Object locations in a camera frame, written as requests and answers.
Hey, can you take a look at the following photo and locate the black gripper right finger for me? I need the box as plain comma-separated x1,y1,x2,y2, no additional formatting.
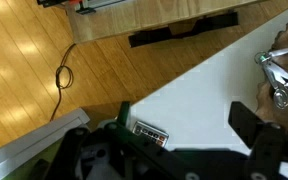
228,101,288,180

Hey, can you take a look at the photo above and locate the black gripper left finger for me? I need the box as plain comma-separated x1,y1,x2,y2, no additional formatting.
45,101,185,180

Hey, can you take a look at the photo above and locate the grey calculator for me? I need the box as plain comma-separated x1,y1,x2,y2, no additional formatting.
132,120,170,148

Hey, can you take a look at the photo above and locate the metal measuring spoon set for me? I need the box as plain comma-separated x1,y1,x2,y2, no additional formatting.
253,44,288,110

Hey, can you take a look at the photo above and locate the black base bar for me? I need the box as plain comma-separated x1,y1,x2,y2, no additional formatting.
128,11,240,48

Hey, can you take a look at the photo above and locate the light wooden bench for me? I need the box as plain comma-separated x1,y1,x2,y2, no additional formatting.
66,0,263,44

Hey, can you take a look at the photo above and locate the black and red device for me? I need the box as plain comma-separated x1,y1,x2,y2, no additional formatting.
36,0,125,16

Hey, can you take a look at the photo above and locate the thin floor cable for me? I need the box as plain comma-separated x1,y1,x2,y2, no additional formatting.
49,43,77,122

